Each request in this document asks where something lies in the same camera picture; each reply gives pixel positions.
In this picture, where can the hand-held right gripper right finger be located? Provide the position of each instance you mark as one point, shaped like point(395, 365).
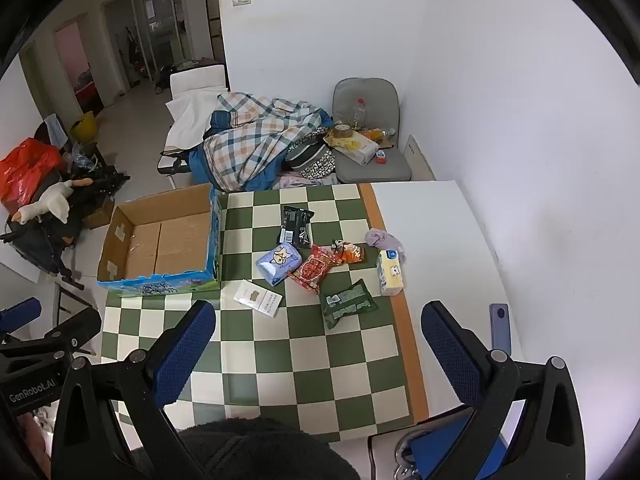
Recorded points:
point(450, 352)

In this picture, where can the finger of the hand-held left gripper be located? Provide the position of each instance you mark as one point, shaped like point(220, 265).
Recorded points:
point(20, 312)
point(80, 327)

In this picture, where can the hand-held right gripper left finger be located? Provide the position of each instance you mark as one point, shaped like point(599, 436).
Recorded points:
point(185, 352)

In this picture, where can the cardboard box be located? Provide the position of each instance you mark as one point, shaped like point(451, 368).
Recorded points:
point(150, 250)

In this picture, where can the purple plush cloth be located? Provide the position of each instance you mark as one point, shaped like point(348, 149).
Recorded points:
point(380, 237)

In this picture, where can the orange panda snack packet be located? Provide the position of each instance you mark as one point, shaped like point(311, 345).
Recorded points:
point(350, 254)

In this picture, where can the blue smartphone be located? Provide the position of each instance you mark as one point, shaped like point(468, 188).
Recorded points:
point(499, 325)

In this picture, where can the black folded stroller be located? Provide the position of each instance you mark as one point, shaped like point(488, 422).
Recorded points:
point(40, 247)

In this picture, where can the white cigarette box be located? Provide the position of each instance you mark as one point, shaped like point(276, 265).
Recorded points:
point(257, 299)

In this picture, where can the yellow tissue pack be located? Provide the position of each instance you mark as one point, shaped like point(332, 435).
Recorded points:
point(390, 275)

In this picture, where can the blue bag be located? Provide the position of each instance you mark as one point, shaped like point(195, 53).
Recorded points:
point(424, 449)

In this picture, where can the green snack packet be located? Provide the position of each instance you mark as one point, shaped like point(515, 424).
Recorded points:
point(347, 304)

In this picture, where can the white goose plush toy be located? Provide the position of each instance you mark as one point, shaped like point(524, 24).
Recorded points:
point(52, 201)

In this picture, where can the black fleece garment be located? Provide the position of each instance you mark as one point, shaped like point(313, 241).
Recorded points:
point(260, 452)

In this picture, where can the green checkered table mat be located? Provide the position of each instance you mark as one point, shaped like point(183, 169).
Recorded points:
point(310, 345)

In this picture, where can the blue tissue packet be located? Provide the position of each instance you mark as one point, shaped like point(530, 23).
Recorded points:
point(277, 262)

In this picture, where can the red plastic bag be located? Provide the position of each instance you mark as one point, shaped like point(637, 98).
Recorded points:
point(25, 170)

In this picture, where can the red snack packet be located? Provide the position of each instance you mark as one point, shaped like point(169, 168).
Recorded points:
point(312, 270)

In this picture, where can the black snack packet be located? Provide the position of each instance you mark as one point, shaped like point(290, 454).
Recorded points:
point(295, 227)

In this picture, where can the white leaning panel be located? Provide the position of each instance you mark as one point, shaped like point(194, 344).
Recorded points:
point(419, 160)

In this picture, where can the yellow bucket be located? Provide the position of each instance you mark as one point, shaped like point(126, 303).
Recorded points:
point(84, 127)

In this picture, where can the grey chair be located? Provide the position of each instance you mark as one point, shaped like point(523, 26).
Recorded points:
point(372, 172)

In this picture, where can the small red box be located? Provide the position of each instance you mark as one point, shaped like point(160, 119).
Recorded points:
point(381, 157)

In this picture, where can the plaid blanket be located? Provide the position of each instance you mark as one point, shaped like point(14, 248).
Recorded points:
point(250, 150)

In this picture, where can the cream tissue box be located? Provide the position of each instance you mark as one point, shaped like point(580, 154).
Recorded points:
point(361, 152)

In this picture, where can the black patterned cloth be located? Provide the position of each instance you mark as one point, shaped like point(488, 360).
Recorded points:
point(312, 160)

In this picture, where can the white bed sheet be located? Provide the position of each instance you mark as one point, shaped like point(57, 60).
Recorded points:
point(187, 120)

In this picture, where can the brown tape roll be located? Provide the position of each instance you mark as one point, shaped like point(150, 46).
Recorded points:
point(343, 131)

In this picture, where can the clear plastic bottle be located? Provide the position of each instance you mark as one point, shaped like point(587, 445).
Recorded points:
point(359, 112)

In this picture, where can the glass sliding door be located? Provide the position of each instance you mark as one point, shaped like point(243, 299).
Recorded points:
point(145, 30)

